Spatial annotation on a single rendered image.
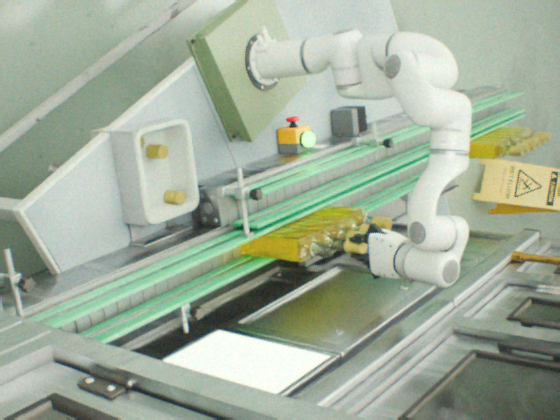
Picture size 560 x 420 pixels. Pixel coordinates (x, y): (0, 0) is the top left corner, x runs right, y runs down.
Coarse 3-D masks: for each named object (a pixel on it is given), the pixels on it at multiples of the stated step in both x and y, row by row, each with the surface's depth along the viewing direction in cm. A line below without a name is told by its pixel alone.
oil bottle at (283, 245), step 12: (252, 240) 194; (264, 240) 192; (276, 240) 189; (288, 240) 187; (300, 240) 186; (312, 240) 186; (252, 252) 196; (264, 252) 193; (276, 252) 191; (288, 252) 188; (300, 252) 186
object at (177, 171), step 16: (144, 128) 175; (160, 128) 179; (176, 128) 187; (160, 144) 189; (176, 144) 189; (144, 160) 185; (160, 160) 189; (176, 160) 190; (192, 160) 188; (144, 176) 176; (160, 176) 190; (176, 176) 192; (192, 176) 189; (144, 192) 177; (160, 192) 190; (192, 192) 190; (144, 208) 178; (160, 208) 188; (176, 208) 188; (192, 208) 189
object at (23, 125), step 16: (192, 0) 270; (160, 16) 261; (144, 32) 255; (128, 48) 250; (96, 64) 242; (112, 64) 246; (80, 80) 236; (64, 96) 232; (32, 112) 226; (48, 112) 228; (16, 128) 220; (0, 144) 217; (0, 208) 177
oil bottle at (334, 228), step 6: (294, 222) 202; (300, 222) 201; (306, 222) 200; (312, 222) 200; (318, 222) 199; (324, 222) 199; (330, 222) 198; (336, 222) 197; (324, 228) 195; (330, 228) 194; (336, 228) 194; (342, 228) 196; (336, 234) 194
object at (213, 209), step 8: (200, 192) 193; (208, 192) 191; (216, 192) 189; (200, 200) 194; (208, 200) 192; (216, 200) 190; (224, 200) 191; (200, 208) 194; (208, 208) 192; (216, 208) 191; (224, 208) 192; (208, 216) 193; (216, 216) 192; (224, 216) 192; (208, 224) 194; (216, 224) 192; (224, 224) 192
